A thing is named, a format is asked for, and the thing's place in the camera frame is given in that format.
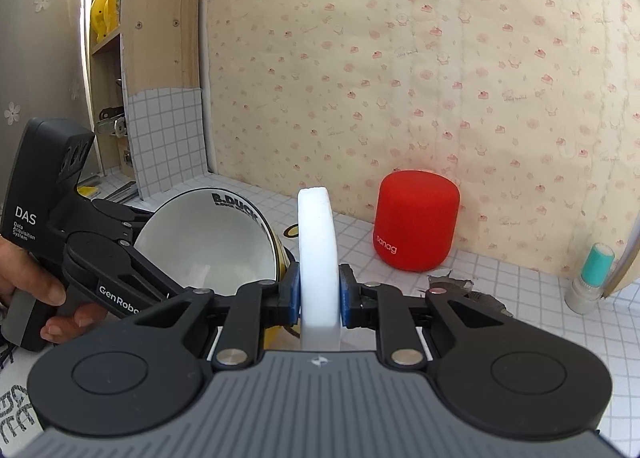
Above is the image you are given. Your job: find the person's left hand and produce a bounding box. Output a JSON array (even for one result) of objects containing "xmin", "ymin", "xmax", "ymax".
[{"xmin": 0, "ymin": 238, "xmax": 108, "ymax": 344}]

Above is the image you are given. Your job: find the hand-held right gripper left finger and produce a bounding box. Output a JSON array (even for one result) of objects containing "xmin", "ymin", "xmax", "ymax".
[{"xmin": 132, "ymin": 265, "xmax": 302, "ymax": 372}]

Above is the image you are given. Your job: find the white sponge block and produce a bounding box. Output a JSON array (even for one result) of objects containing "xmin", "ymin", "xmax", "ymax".
[{"xmin": 297, "ymin": 187, "xmax": 346, "ymax": 351}]

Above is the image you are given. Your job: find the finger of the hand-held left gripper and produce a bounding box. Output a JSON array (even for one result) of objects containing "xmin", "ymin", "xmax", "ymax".
[
  {"xmin": 92, "ymin": 198, "xmax": 153, "ymax": 244},
  {"xmin": 127, "ymin": 245, "xmax": 201, "ymax": 301}
]

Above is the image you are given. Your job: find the yellow plastic reel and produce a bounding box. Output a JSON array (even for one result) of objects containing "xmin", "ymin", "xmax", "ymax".
[{"xmin": 90, "ymin": 0, "xmax": 121, "ymax": 46}]

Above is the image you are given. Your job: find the grey flowered curtain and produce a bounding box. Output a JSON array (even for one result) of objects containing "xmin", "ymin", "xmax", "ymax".
[{"xmin": 0, "ymin": 0, "xmax": 96, "ymax": 219}]

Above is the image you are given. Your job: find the yellow booklet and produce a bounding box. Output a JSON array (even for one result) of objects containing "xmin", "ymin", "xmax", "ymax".
[{"xmin": 77, "ymin": 175, "xmax": 102, "ymax": 200}]

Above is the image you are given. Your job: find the small bottle with teal cap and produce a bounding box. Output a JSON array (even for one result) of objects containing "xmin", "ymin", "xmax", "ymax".
[{"xmin": 565, "ymin": 243, "xmax": 616, "ymax": 315}]

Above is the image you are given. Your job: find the black and metal tool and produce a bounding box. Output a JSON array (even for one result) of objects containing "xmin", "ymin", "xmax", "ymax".
[{"xmin": 96, "ymin": 107, "xmax": 128, "ymax": 139}]

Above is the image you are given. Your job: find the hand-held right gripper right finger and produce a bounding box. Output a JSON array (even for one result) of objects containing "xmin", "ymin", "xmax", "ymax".
[{"xmin": 339, "ymin": 264, "xmax": 508, "ymax": 372}]

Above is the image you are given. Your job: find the yellow bowl with white inside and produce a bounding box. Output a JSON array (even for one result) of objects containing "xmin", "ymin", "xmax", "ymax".
[{"xmin": 134, "ymin": 187, "xmax": 301, "ymax": 339}]

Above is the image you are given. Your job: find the red cylindrical speaker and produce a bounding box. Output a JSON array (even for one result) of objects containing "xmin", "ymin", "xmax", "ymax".
[{"xmin": 372, "ymin": 170, "xmax": 461, "ymax": 272}]

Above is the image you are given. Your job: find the small wooden box with latch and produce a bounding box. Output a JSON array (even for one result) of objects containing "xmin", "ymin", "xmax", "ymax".
[{"xmin": 97, "ymin": 135, "xmax": 137, "ymax": 178}]

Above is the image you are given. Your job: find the wooden shelf unit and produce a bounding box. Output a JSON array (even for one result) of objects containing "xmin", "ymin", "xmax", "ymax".
[{"xmin": 87, "ymin": 0, "xmax": 211, "ymax": 203}]

